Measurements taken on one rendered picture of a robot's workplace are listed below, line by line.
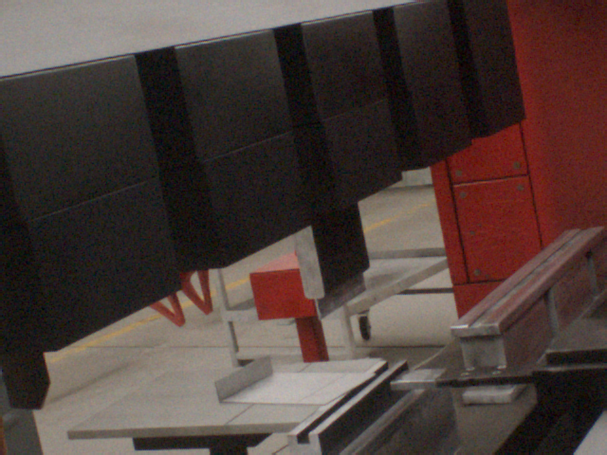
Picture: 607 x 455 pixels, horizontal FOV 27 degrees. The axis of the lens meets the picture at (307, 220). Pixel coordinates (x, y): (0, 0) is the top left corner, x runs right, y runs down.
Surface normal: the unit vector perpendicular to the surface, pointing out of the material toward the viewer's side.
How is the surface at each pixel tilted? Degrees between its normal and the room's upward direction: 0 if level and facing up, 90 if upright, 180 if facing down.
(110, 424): 0
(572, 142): 90
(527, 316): 90
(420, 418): 90
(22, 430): 90
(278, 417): 0
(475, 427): 0
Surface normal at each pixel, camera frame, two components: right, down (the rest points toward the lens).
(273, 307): -0.44, 0.22
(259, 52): 0.87, -0.11
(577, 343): -0.20, -0.97
